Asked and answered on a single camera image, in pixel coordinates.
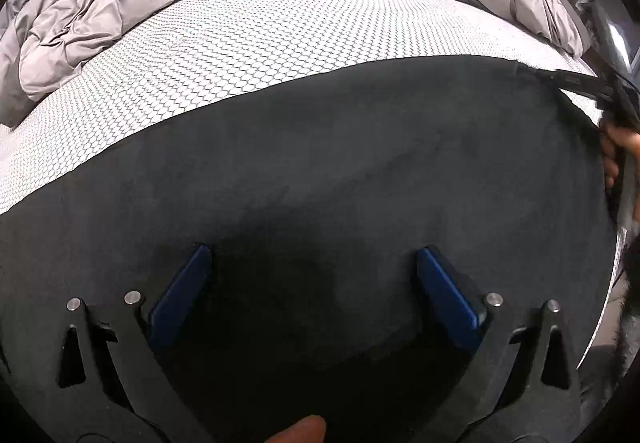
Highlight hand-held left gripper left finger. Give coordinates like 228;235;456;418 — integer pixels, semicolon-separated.
47;243;216;443

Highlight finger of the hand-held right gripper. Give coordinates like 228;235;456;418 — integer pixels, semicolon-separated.
517;64;640;129

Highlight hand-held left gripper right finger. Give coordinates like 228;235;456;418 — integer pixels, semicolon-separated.
410;245;583;443

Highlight black pants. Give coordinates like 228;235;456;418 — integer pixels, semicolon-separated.
0;54;623;443

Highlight person's right hand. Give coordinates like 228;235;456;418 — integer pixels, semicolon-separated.
599;117;640;204

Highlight person's left hand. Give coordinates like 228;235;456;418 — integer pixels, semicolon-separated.
265;414;327;443

